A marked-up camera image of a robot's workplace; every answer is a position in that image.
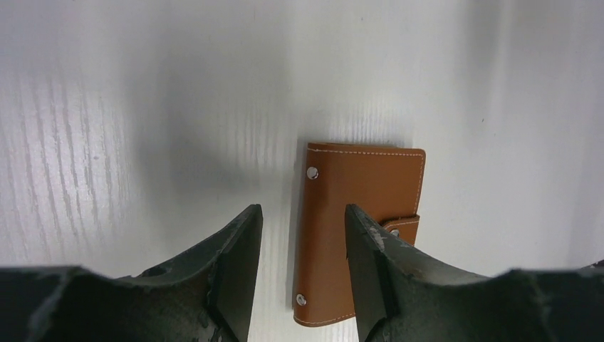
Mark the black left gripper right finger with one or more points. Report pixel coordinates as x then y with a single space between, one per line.
402 294

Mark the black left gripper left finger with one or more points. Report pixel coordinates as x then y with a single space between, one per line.
205 293

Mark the brown leather card holder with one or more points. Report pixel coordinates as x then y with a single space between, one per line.
385 182

